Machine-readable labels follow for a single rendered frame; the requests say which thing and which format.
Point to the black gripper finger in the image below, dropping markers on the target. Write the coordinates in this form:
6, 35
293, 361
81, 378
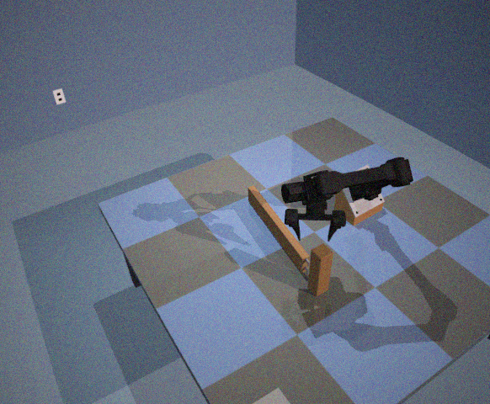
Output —
296, 228
331, 230

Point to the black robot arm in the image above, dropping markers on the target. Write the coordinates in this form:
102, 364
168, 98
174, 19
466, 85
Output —
366, 183

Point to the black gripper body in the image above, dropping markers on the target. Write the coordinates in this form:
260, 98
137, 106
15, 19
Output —
315, 212

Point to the wooden side rail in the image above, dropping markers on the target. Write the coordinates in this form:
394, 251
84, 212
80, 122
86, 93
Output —
293, 248

